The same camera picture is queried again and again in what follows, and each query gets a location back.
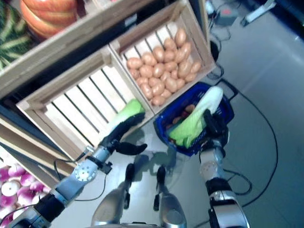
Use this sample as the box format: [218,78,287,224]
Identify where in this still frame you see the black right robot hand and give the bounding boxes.
[201,109,230,146]

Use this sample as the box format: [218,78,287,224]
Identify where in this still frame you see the blue plastic shopping basket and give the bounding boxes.
[153,79,238,157]

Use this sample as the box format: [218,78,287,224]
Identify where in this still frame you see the large wooden crate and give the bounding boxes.
[0,0,114,99]

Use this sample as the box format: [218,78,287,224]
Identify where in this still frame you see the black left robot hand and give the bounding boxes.
[98,112,148,156]

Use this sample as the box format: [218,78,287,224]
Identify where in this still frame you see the black round floor device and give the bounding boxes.
[209,39,221,60]

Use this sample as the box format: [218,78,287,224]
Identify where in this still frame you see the green white napa cabbage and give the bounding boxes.
[168,85,224,147]
[108,98,146,130]

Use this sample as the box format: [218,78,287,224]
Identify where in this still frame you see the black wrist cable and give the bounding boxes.
[53,152,107,202]
[222,167,253,197]

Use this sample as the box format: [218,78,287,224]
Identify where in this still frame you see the wooden display shelf frame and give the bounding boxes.
[0,0,211,190]

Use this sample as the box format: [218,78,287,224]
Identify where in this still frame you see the purple white turnip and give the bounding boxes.
[9,164,24,177]
[30,181,45,193]
[1,182,21,198]
[20,174,34,186]

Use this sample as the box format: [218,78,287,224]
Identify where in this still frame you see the green striped pumpkin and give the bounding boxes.
[0,2,34,72]

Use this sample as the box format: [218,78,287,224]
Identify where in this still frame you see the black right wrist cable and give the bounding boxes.
[222,167,253,197]

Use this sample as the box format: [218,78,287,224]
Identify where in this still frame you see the silver robot legs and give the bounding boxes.
[153,166,187,228]
[91,162,136,228]

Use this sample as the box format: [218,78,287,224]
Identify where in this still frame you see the white power adapter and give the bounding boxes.
[204,1,214,15]

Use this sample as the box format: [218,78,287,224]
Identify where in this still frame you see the small orange pumpkin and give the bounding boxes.
[19,0,78,40]

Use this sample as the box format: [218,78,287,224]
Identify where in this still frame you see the grey box with red button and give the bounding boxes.
[217,6,238,26]

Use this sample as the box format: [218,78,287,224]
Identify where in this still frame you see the long black floor cable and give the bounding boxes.
[234,91,278,207]

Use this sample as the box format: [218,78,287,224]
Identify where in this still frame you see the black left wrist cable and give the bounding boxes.
[53,152,107,202]

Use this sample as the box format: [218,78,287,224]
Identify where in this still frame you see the white desk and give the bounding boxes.
[239,0,277,27]

